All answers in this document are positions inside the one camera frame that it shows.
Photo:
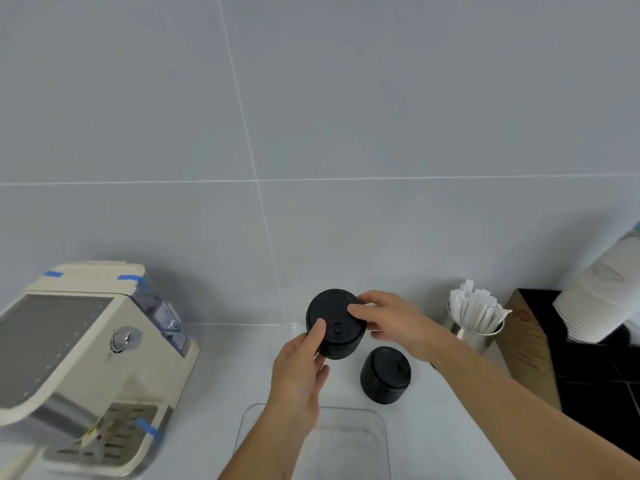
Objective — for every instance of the bundle of white paper sticks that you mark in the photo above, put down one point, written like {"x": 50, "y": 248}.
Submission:
{"x": 475, "y": 309}

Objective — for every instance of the cream espresso machine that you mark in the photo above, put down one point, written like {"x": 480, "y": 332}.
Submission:
{"x": 75, "y": 354}

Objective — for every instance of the blue tape strip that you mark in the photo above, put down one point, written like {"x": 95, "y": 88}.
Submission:
{"x": 130, "y": 278}
{"x": 147, "y": 427}
{"x": 53, "y": 274}

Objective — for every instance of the person's left thumb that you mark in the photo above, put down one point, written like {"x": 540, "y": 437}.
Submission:
{"x": 316, "y": 335}

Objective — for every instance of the person's left hand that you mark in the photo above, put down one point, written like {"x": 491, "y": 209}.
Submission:
{"x": 292, "y": 379}

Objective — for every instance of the brown cardboard box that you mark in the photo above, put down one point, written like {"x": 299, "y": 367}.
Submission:
{"x": 530, "y": 349}

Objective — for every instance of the person's right thumb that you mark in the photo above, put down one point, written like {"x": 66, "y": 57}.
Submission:
{"x": 380, "y": 333}

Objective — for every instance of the person's left forearm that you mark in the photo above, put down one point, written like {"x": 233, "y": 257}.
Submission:
{"x": 270, "y": 449}

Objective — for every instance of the steel cylindrical holder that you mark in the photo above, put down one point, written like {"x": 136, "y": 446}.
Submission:
{"x": 467, "y": 335}

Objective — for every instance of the black lidded cup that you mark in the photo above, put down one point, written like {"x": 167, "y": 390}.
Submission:
{"x": 385, "y": 377}
{"x": 340, "y": 339}

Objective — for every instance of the person's right hand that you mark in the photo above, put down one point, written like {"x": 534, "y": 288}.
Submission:
{"x": 402, "y": 324}

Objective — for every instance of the stack of white paper cups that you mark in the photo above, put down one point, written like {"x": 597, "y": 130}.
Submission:
{"x": 600, "y": 299}

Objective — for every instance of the clear plastic container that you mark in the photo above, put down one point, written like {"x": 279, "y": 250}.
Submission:
{"x": 350, "y": 444}

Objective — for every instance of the person's right forearm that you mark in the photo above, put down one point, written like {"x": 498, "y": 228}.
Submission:
{"x": 525, "y": 409}

